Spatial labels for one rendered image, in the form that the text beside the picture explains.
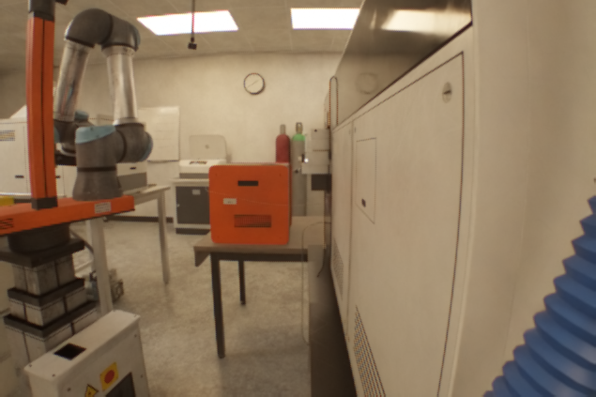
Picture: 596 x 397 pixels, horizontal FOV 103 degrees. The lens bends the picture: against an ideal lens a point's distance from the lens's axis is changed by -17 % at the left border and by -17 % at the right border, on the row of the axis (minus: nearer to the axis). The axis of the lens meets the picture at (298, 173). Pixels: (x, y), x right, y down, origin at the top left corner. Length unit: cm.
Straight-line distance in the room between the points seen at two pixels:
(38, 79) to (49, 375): 71
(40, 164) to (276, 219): 106
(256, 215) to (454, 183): 140
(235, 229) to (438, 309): 142
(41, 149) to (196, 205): 345
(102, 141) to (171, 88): 421
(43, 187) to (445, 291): 88
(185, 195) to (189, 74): 202
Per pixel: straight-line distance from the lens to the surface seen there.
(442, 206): 20
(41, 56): 94
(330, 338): 81
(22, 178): 240
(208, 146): 468
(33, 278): 98
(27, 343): 106
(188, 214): 431
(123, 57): 119
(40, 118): 91
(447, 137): 19
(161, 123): 514
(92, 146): 100
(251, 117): 466
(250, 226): 156
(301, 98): 462
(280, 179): 149
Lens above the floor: 121
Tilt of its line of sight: 5 degrees down
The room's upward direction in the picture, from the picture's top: straight up
